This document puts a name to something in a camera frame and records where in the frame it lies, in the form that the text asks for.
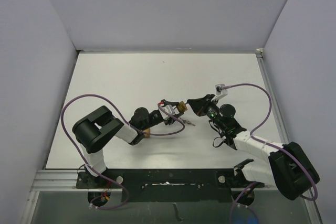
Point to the aluminium front frame rail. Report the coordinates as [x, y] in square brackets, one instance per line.
[54, 198]

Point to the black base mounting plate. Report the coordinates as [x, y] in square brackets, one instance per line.
[163, 185]

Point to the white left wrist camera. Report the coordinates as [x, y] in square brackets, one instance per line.
[166, 110]

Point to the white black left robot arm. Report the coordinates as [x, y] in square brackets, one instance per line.
[96, 129]

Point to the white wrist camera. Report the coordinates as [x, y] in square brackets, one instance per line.
[221, 92]
[166, 110]

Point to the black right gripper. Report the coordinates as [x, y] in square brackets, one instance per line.
[199, 106]

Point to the small brass padlock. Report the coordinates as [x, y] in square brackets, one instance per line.
[181, 107]

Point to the large brass padlock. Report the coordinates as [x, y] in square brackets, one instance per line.
[146, 133]

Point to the aluminium frame rail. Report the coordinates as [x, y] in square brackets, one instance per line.
[275, 107]
[54, 198]

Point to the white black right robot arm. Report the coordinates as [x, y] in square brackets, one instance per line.
[286, 166]

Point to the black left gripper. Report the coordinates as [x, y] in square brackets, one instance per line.
[170, 119]

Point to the aluminium right frame rail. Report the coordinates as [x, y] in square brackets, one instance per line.
[275, 107]

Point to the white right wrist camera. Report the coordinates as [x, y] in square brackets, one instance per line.
[221, 92]

